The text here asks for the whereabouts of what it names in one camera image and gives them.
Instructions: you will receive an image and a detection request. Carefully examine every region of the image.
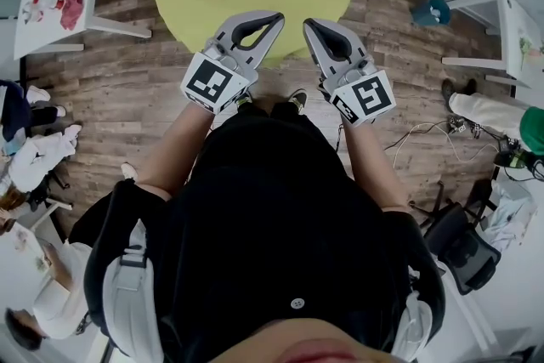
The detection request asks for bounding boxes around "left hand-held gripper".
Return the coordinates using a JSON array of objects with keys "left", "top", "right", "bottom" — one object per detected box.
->
[{"left": 179, "top": 10, "right": 286, "bottom": 116}]

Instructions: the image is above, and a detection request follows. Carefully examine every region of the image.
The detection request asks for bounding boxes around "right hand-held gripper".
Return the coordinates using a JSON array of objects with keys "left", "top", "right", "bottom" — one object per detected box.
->
[{"left": 303, "top": 18, "right": 398, "bottom": 128}]

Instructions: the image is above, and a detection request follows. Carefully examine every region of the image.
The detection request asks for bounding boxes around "person's right forearm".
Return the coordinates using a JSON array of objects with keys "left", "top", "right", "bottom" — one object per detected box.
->
[{"left": 339, "top": 116, "right": 410, "bottom": 213}]

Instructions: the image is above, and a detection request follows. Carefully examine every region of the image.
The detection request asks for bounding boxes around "person's left forearm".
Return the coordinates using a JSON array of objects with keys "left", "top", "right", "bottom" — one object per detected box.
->
[{"left": 136, "top": 99, "right": 223, "bottom": 201}]

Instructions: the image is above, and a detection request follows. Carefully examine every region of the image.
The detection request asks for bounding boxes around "person's right shoe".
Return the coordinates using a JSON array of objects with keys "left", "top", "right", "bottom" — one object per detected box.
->
[{"left": 287, "top": 88, "right": 309, "bottom": 115}]

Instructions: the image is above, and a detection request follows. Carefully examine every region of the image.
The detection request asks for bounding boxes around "teal bag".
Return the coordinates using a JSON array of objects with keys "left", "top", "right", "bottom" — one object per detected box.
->
[{"left": 410, "top": 0, "right": 452, "bottom": 29}]

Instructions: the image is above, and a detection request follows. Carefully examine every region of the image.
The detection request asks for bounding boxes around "red crumpled cloth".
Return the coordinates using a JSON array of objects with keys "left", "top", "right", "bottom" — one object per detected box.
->
[{"left": 59, "top": 0, "right": 86, "bottom": 31}]

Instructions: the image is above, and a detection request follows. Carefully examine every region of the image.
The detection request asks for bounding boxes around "white shoe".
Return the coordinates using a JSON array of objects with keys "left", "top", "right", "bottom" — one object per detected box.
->
[{"left": 120, "top": 162, "right": 140, "bottom": 183}]

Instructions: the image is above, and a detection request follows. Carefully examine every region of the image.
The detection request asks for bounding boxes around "person's black top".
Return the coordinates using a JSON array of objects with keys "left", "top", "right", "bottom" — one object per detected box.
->
[{"left": 69, "top": 100, "right": 448, "bottom": 363}]

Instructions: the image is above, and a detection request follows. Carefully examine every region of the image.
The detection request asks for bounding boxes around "white and red toy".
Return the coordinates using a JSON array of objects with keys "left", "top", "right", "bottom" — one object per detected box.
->
[{"left": 21, "top": 0, "right": 65, "bottom": 26}]

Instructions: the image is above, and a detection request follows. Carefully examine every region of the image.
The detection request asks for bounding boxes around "black and green device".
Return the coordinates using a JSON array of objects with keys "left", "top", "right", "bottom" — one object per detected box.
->
[{"left": 492, "top": 134, "right": 544, "bottom": 183}]

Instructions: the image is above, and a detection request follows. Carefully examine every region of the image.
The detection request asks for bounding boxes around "black office chair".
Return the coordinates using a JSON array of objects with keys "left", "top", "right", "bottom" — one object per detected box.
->
[{"left": 409, "top": 179, "right": 503, "bottom": 297}]

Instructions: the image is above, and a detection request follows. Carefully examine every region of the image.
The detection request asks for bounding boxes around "pale blue cloth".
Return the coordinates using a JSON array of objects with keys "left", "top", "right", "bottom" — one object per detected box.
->
[{"left": 483, "top": 177, "right": 537, "bottom": 244}]

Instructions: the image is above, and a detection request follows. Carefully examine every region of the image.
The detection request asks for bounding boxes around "person's face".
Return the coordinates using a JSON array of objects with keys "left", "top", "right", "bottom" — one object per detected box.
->
[{"left": 218, "top": 317, "right": 390, "bottom": 363}]

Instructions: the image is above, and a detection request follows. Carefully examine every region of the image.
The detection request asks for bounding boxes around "white cable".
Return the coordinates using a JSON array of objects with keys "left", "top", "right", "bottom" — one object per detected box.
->
[{"left": 383, "top": 119, "right": 499, "bottom": 172}]

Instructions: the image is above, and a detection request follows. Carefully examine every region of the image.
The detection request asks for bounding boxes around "white shoulder strap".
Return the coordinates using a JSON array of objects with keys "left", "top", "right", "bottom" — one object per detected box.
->
[
  {"left": 389, "top": 263, "right": 435, "bottom": 357},
  {"left": 101, "top": 218, "right": 166, "bottom": 359}
]

